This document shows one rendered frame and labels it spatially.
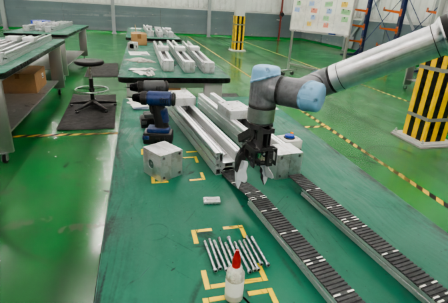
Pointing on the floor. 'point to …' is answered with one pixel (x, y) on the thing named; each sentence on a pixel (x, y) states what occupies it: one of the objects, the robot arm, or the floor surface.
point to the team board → (323, 9)
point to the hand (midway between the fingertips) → (250, 181)
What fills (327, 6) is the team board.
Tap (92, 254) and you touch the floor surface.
